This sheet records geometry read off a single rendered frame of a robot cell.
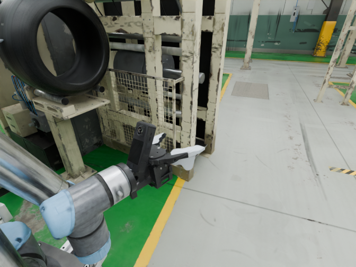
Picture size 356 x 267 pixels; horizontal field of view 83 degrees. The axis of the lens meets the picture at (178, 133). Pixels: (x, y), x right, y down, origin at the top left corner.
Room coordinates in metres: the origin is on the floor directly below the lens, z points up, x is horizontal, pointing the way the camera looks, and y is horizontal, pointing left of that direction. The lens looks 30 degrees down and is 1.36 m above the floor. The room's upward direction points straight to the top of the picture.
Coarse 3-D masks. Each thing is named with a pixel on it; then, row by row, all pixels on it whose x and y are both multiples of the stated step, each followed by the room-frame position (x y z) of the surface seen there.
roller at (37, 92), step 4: (36, 92) 1.31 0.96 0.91; (40, 92) 1.29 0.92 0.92; (44, 92) 1.28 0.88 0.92; (44, 96) 1.26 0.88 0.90; (48, 96) 1.23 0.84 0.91; (52, 96) 1.21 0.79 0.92; (56, 96) 1.20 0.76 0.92; (60, 96) 1.19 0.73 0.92; (52, 100) 1.21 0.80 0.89; (56, 100) 1.18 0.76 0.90; (60, 100) 1.16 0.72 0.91; (64, 100) 1.16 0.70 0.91; (68, 100) 1.19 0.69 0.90; (64, 104) 1.16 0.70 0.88
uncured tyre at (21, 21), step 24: (24, 0) 1.16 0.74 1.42; (48, 0) 1.22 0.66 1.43; (72, 0) 1.33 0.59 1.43; (0, 24) 1.14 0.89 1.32; (24, 24) 1.10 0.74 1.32; (72, 24) 1.60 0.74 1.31; (96, 24) 1.43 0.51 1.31; (0, 48) 1.13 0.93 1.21; (24, 48) 1.07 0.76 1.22; (96, 48) 1.60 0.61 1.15; (24, 72) 1.07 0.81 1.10; (48, 72) 1.12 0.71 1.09; (72, 72) 1.53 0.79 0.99; (96, 72) 1.39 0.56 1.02
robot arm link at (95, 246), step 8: (104, 224) 0.27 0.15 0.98; (96, 232) 0.24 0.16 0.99; (104, 232) 0.26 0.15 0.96; (72, 240) 0.23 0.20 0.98; (80, 240) 0.23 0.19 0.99; (88, 240) 0.23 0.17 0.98; (96, 240) 0.24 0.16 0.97; (104, 240) 0.25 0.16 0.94; (80, 248) 0.23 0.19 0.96; (88, 248) 0.23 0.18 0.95; (96, 248) 0.23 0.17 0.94; (104, 248) 0.25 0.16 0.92; (80, 256) 0.23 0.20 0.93; (88, 256) 0.23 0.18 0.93; (96, 256) 0.23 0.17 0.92; (104, 256) 0.24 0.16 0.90
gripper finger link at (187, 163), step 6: (174, 150) 0.40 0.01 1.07; (180, 150) 0.40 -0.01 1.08; (186, 150) 0.39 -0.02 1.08; (192, 150) 0.39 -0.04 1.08; (198, 150) 0.40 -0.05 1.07; (192, 156) 0.40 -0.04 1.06; (180, 162) 0.39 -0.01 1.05; (186, 162) 0.39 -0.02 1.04; (192, 162) 0.39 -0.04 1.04; (186, 168) 0.39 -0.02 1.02
